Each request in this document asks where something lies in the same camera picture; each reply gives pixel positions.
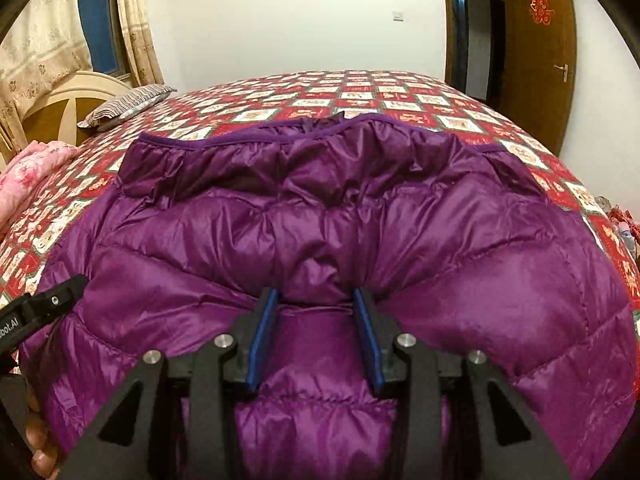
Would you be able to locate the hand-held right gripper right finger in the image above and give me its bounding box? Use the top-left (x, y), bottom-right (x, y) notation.
top-left (352, 287), bottom-right (572, 480)

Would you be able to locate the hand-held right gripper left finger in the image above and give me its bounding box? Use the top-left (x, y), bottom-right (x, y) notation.
top-left (60, 287), bottom-right (281, 480)

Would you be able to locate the purple down jacket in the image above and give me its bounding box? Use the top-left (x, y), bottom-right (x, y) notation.
top-left (17, 112), bottom-right (638, 480)

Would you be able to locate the pile of clothes on floor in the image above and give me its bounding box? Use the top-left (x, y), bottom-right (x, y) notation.
top-left (606, 204), bottom-right (640, 263)

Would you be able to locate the person's left hand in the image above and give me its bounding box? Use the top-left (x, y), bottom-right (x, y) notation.
top-left (24, 392), bottom-right (62, 480)

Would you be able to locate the pink floral blanket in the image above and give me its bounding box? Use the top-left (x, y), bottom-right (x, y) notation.
top-left (0, 140), bottom-right (80, 233)

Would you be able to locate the cream wooden headboard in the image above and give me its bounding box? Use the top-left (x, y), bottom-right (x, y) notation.
top-left (20, 71), bottom-right (135, 153)

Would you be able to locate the striped pillow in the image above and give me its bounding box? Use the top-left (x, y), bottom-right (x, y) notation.
top-left (77, 85), bottom-right (178, 133)

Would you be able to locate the bed with red printed sheet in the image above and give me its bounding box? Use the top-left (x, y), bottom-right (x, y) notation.
top-left (0, 70), bottom-right (640, 311)

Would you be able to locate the window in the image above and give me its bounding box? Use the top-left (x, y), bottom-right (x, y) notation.
top-left (75, 0), bottom-right (125, 78)

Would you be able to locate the brown wooden door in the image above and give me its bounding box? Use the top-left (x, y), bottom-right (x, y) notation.
top-left (502, 0), bottom-right (578, 156)

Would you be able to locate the red paper door decoration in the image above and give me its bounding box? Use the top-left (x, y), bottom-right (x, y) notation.
top-left (527, 0), bottom-right (558, 26)

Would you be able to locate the brown door frame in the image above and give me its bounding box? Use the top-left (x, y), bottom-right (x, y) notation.
top-left (440, 0), bottom-right (507, 111)

